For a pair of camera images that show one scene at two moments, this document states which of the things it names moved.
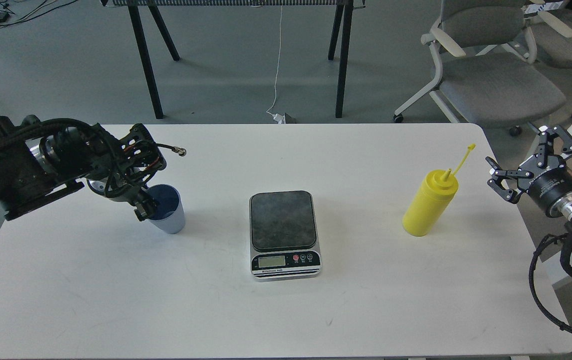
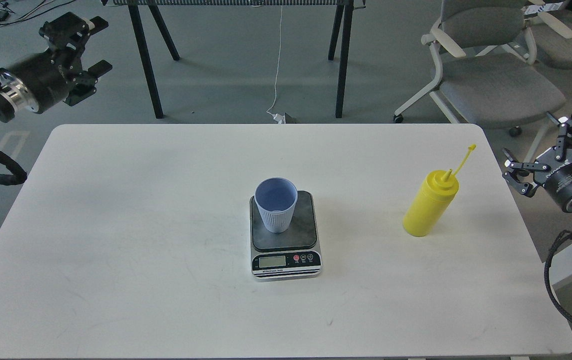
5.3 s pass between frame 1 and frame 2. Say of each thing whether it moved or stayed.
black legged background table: stayed
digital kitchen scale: stayed
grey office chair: stayed
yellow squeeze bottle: stayed
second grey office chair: stayed
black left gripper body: moved
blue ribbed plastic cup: moved
